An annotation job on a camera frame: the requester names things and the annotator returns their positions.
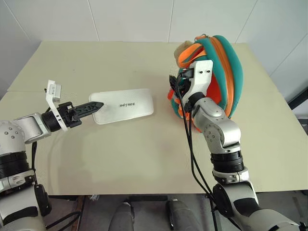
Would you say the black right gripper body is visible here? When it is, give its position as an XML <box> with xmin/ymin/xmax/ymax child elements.
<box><xmin>176</xmin><ymin>67</ymin><xmax>195</xmax><ymax>97</ymax></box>

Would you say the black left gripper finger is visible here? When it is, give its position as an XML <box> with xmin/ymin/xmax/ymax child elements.
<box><xmin>74</xmin><ymin>101</ymin><xmax>105</xmax><ymax>113</ymax></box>
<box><xmin>76</xmin><ymin>107</ymin><xmax>101</xmax><ymax>121</ymax></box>

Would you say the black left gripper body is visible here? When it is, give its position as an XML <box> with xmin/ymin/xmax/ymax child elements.
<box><xmin>57</xmin><ymin>102</ymin><xmax>82</xmax><ymax>128</ymax></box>

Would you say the white box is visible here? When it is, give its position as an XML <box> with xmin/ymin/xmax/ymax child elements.
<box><xmin>88</xmin><ymin>88</ymin><xmax>155</xmax><ymax>125</ymax></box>

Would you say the orange and teal backpack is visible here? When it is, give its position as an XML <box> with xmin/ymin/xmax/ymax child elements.
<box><xmin>167</xmin><ymin>34</ymin><xmax>244</xmax><ymax>133</ymax></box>

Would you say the beige plush piece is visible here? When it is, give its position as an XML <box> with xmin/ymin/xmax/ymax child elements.
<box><xmin>174</xmin><ymin>40</ymin><xmax>193</xmax><ymax>66</ymax></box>

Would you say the grey rounded shape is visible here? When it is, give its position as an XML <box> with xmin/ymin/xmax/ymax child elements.
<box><xmin>166</xmin><ymin>199</ymin><xmax>202</xmax><ymax>231</ymax></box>
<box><xmin>109</xmin><ymin>201</ymin><xmax>135</xmax><ymax>231</ymax></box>

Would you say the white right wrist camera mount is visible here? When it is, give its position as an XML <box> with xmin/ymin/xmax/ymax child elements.
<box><xmin>183</xmin><ymin>60</ymin><xmax>214</xmax><ymax>103</ymax></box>

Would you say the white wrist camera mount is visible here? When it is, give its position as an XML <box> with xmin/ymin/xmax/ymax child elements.
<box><xmin>45</xmin><ymin>79</ymin><xmax>68</xmax><ymax>132</ymax></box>
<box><xmin>183</xmin><ymin>60</ymin><xmax>214</xmax><ymax>103</ymax></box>

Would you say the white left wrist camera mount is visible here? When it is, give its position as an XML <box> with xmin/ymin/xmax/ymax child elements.
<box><xmin>45</xmin><ymin>79</ymin><xmax>68</xmax><ymax>132</ymax></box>

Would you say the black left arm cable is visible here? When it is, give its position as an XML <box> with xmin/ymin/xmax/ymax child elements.
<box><xmin>30</xmin><ymin>141</ymin><xmax>38</xmax><ymax>186</ymax></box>

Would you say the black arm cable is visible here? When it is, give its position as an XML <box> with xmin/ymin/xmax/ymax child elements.
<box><xmin>30</xmin><ymin>141</ymin><xmax>38</xmax><ymax>186</ymax></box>
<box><xmin>176</xmin><ymin>76</ymin><xmax>218</xmax><ymax>231</ymax></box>

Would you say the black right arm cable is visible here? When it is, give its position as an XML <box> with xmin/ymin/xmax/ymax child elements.
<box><xmin>176</xmin><ymin>76</ymin><xmax>218</xmax><ymax>231</ymax></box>

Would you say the dark frame furniture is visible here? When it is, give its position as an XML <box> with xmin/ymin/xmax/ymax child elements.
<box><xmin>288</xmin><ymin>85</ymin><xmax>308</xmax><ymax>137</ymax></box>

